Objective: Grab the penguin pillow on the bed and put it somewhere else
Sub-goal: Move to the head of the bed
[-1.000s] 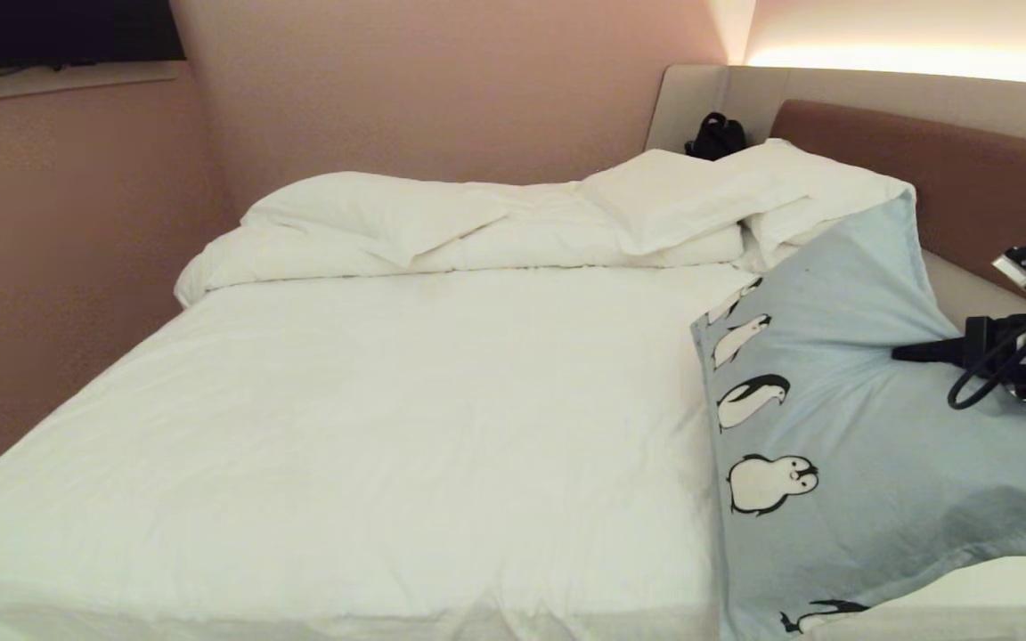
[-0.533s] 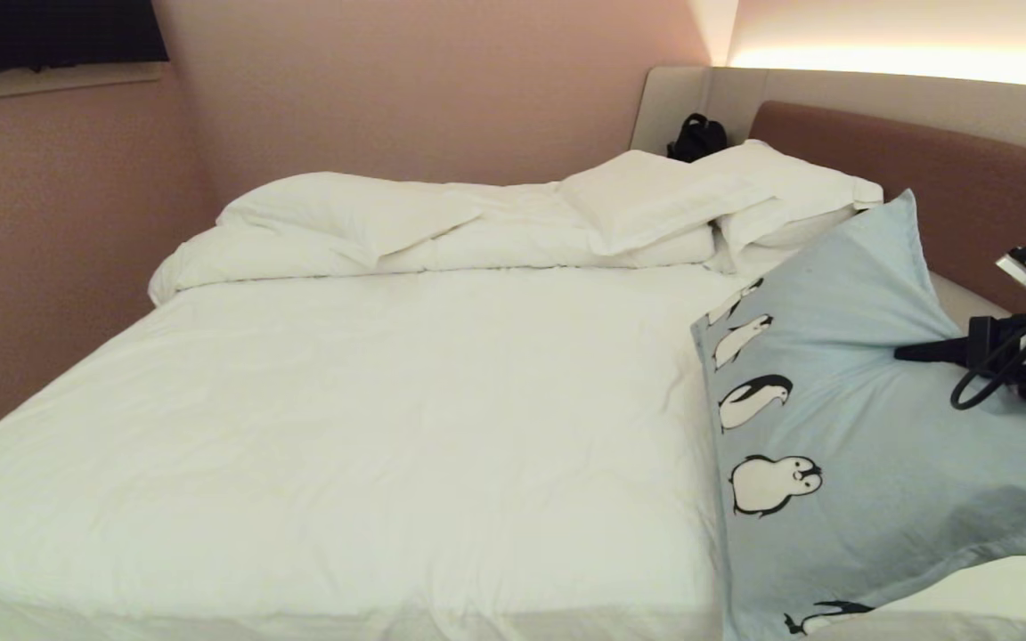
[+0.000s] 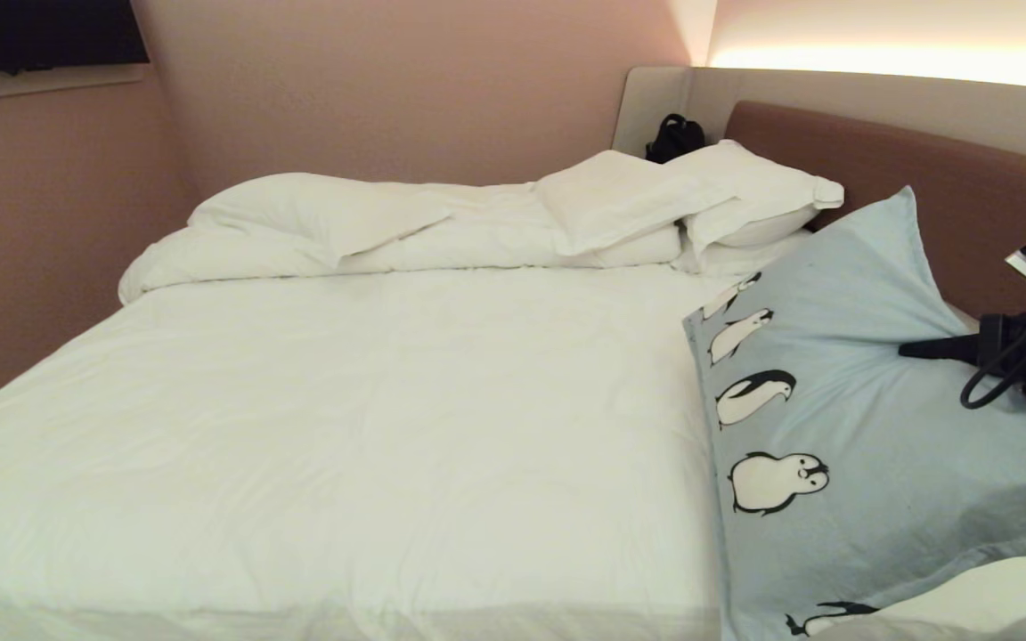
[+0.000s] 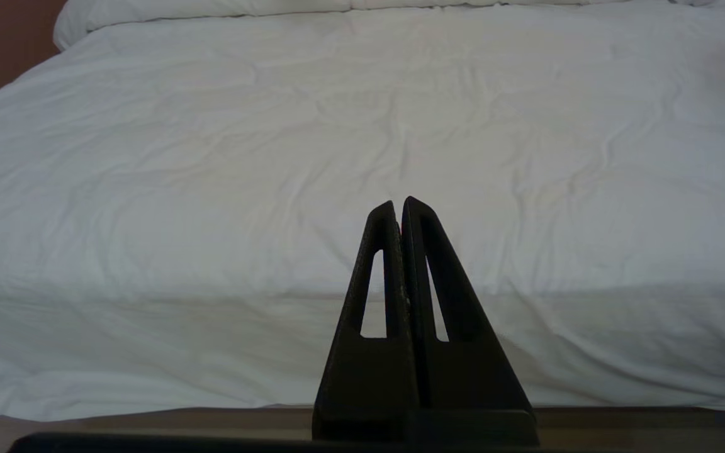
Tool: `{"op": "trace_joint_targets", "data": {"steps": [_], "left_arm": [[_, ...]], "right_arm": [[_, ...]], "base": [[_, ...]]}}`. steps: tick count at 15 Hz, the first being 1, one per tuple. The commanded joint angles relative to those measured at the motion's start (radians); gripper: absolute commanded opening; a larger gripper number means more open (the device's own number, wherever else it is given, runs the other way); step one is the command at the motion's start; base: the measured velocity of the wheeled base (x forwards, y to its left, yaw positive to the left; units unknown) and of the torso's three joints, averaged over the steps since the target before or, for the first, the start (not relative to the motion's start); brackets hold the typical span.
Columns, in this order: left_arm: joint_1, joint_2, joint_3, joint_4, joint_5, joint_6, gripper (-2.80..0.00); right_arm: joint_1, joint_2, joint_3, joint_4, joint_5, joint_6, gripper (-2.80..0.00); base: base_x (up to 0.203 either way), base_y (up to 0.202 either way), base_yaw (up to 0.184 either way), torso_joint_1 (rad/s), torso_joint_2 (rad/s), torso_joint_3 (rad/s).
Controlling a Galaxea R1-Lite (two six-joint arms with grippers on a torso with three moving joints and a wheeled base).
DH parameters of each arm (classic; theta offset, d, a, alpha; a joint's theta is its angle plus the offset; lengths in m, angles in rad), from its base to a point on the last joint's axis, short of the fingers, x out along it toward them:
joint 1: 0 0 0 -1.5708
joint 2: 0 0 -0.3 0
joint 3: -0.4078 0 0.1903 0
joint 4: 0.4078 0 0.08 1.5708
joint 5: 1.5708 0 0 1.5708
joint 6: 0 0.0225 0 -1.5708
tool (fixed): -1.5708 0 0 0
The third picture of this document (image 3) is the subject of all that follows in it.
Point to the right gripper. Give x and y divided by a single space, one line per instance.
1016 343

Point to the light blue penguin pillow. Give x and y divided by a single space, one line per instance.
869 445

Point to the white pillow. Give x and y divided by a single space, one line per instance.
629 200
762 191

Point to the white bed mattress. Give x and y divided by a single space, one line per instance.
344 427

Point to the brown padded headboard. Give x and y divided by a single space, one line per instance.
967 191

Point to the black bag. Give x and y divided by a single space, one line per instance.
673 139

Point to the black television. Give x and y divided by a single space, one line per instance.
41 34

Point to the beige wall panel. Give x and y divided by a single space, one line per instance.
655 107

